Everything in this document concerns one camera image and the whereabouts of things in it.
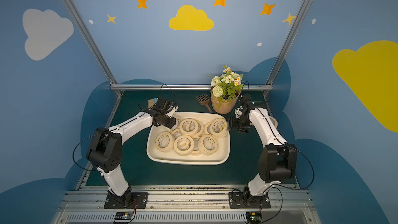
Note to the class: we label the masking tape roll nine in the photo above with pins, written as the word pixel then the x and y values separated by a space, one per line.
pixel 176 133

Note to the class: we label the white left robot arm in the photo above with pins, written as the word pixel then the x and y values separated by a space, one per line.
pixel 105 150

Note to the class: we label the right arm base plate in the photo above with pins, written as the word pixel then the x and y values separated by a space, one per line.
pixel 239 199

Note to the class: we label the right circuit board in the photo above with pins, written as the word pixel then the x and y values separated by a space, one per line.
pixel 253 218

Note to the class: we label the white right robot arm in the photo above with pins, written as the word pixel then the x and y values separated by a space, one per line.
pixel 278 158

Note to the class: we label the flower pot with white flowers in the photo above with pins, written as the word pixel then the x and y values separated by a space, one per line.
pixel 225 89

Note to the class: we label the aluminium frame rail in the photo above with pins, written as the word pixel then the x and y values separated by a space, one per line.
pixel 155 87

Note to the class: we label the masking tape roll four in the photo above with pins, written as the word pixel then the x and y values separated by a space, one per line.
pixel 274 121

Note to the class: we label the masking tape roll ten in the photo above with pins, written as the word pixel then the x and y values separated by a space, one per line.
pixel 196 151

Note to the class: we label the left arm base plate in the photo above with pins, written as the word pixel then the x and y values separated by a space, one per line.
pixel 130 200

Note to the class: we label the left circuit board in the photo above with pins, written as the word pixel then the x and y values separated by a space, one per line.
pixel 124 216

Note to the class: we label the masking tape roll eight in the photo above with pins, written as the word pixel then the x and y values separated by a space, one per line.
pixel 164 142

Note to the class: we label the cream plastic storage tray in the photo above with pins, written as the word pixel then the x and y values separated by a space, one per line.
pixel 219 157

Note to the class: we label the masking tape roll seven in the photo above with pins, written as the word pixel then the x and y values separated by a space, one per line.
pixel 200 129

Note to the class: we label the masking tape roll six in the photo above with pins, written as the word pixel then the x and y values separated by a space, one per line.
pixel 208 145

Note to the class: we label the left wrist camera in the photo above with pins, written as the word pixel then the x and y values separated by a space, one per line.
pixel 164 106

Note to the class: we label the blue dustpan with brush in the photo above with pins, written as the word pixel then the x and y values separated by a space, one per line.
pixel 152 102

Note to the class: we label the circuit board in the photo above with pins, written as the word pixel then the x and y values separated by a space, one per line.
pixel 253 218
pixel 124 216

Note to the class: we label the masking tape roll two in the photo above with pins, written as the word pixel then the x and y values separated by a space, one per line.
pixel 189 127

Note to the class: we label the masking tape roll one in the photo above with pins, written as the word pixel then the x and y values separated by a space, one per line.
pixel 219 128

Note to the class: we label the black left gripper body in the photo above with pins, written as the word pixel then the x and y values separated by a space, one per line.
pixel 169 121

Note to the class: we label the masking tape roll five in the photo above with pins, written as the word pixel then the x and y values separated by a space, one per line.
pixel 184 145

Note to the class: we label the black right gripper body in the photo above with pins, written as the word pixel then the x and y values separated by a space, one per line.
pixel 235 124

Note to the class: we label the brown plastic scoop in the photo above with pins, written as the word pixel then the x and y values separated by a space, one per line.
pixel 204 100

